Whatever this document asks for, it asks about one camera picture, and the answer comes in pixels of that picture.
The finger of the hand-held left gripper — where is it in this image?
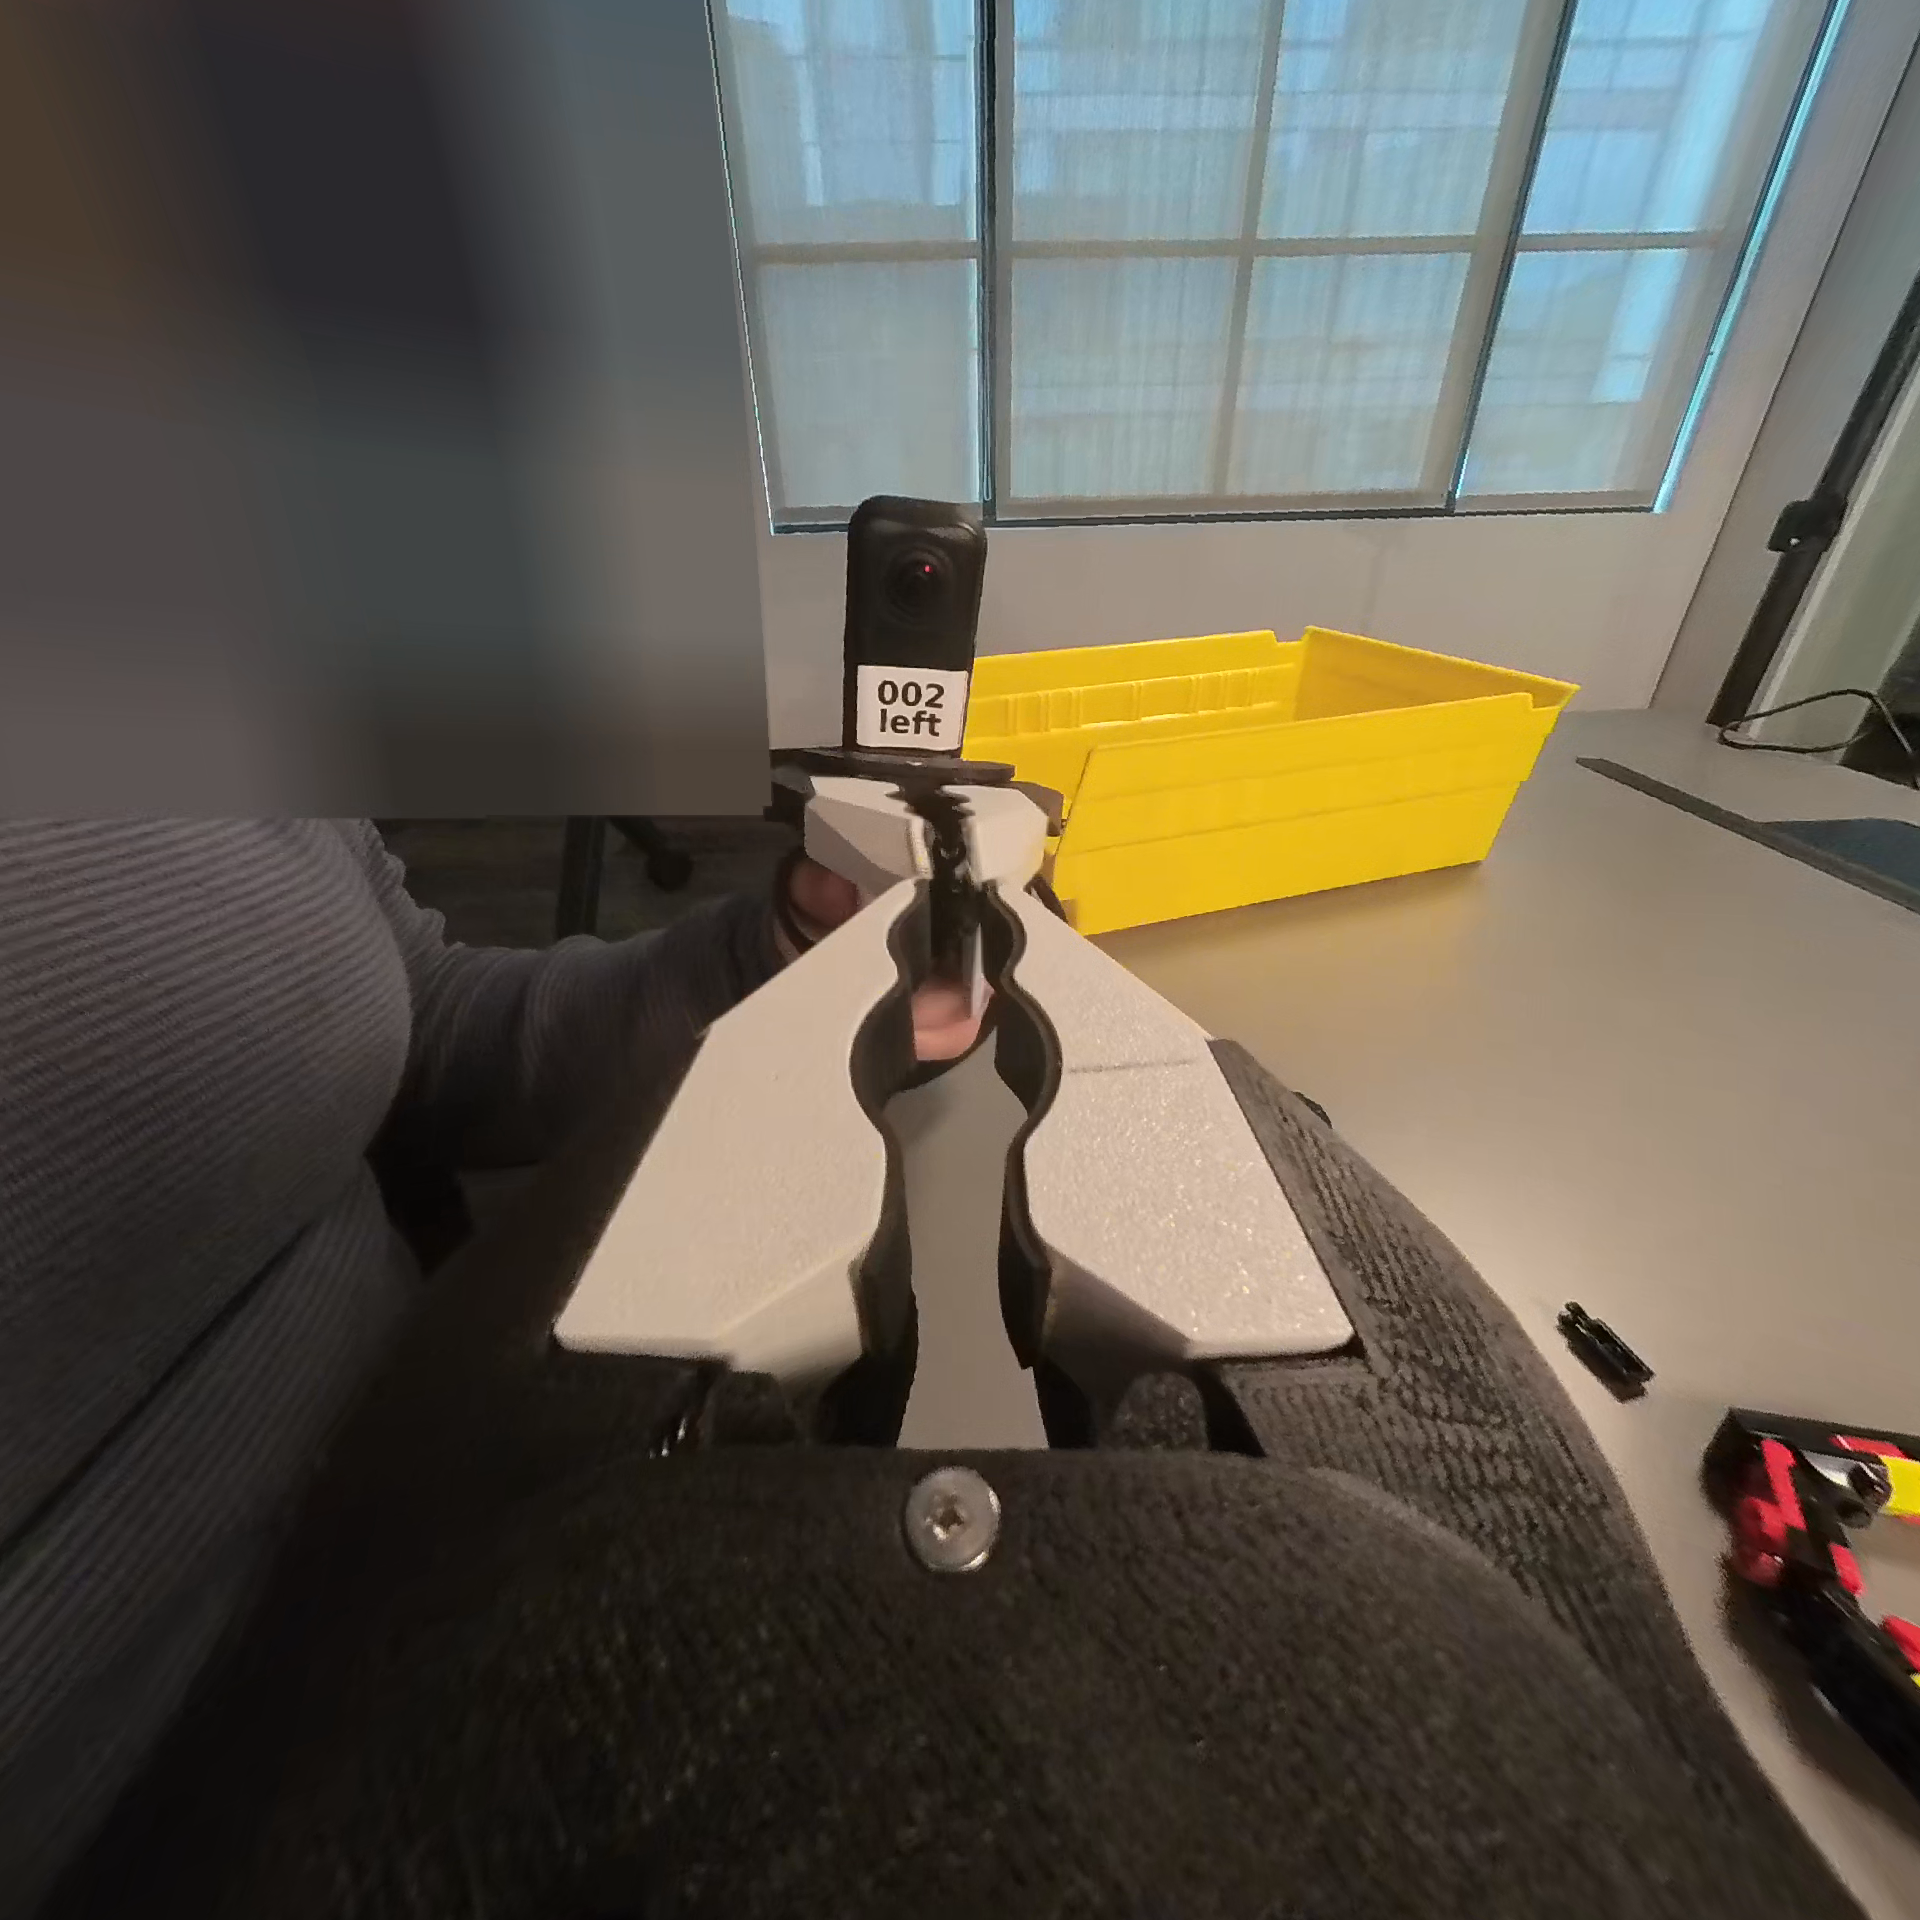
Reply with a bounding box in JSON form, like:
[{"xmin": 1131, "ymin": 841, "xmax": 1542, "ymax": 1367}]
[
  {"xmin": 801, "ymin": 778, "xmax": 942, "ymax": 882},
  {"xmin": 957, "ymin": 783, "xmax": 1056, "ymax": 888}
]

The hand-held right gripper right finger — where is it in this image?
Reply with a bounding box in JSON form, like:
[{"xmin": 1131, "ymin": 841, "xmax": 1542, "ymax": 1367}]
[{"xmin": 981, "ymin": 882, "xmax": 1355, "ymax": 1449}]

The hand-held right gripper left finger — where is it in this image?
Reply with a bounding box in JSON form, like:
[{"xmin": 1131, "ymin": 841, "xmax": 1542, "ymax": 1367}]
[{"xmin": 552, "ymin": 879, "xmax": 946, "ymax": 1449}]

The red yellow toy brick arm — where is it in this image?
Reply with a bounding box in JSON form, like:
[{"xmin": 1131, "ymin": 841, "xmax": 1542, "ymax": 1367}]
[{"xmin": 1702, "ymin": 1408, "xmax": 1920, "ymax": 1760}]

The person's left forearm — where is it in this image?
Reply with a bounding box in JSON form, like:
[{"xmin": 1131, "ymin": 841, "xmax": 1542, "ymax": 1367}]
[{"xmin": 367, "ymin": 884, "xmax": 798, "ymax": 1174}]

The person's left hand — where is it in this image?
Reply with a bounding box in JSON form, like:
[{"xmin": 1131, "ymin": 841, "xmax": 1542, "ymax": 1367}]
[{"xmin": 791, "ymin": 862, "xmax": 981, "ymax": 1064}]

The yellow plastic bin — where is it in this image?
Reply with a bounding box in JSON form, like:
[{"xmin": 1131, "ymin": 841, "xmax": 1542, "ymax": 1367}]
[{"xmin": 960, "ymin": 625, "xmax": 1581, "ymax": 936}]

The large window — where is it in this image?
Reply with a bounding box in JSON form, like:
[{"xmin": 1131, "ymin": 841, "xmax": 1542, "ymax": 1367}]
[{"xmin": 707, "ymin": 0, "xmax": 1854, "ymax": 530}]

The black toy brick wedge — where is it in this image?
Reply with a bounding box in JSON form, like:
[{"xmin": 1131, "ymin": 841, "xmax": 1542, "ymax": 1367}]
[{"xmin": 1555, "ymin": 1301, "xmax": 1656, "ymax": 1392}]

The person's grey sweater torso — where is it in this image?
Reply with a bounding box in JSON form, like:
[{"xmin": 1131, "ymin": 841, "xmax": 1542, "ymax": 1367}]
[{"xmin": 0, "ymin": 816, "xmax": 570, "ymax": 1920}]

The black light stand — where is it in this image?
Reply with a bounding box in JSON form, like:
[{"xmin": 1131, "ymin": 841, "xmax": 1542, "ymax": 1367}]
[{"xmin": 1710, "ymin": 277, "xmax": 1920, "ymax": 732}]

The black cable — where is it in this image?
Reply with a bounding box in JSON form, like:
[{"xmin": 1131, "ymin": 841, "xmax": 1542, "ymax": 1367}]
[{"xmin": 1715, "ymin": 686, "xmax": 1910, "ymax": 753}]

